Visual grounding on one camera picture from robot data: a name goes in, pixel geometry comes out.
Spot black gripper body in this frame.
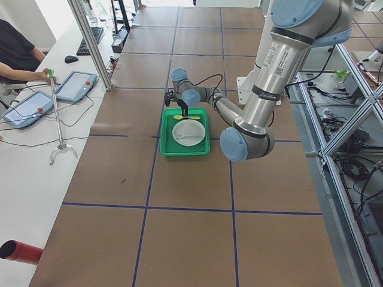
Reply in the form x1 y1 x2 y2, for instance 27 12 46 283
177 100 189 111

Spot yellow plastic spoon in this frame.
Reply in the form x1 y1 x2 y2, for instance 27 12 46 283
173 115 200 120

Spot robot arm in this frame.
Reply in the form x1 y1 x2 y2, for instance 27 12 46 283
164 1 354 161

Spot white round plate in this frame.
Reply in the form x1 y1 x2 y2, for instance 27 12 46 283
172 120 206 146

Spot pale grey plastic fork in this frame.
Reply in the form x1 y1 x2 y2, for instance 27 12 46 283
175 135 203 140

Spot green plastic tray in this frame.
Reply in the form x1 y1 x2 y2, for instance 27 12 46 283
160 108 211 156

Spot far teach pendant tablet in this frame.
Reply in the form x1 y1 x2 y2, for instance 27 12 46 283
55 71 98 103

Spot teach pendant tablet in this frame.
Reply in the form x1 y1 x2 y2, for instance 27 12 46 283
55 71 98 103
1 91 54 129

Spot black keyboard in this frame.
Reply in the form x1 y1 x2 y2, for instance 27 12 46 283
75 26 105 57

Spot brown paper table cover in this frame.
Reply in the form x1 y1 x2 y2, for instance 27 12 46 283
31 7 342 286

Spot black computer mouse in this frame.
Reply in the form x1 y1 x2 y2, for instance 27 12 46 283
64 55 78 63

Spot reacher grabber tool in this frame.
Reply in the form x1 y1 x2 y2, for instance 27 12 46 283
47 69 78 166

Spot near teach pendant tablet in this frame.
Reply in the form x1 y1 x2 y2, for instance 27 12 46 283
1 91 54 129

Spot seated person in black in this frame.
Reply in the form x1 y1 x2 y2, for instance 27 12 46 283
1 20 50 85

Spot red cylinder tube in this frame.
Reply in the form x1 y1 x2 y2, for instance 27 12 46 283
1 240 43 265

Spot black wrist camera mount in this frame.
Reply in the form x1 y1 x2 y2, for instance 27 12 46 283
164 88 177 107

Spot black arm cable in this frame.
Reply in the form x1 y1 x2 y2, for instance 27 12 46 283
194 74 230 104

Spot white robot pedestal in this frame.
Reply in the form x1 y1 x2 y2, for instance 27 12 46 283
237 0 273 105

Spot aluminium frame post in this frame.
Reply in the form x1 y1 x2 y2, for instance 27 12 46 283
67 0 113 91

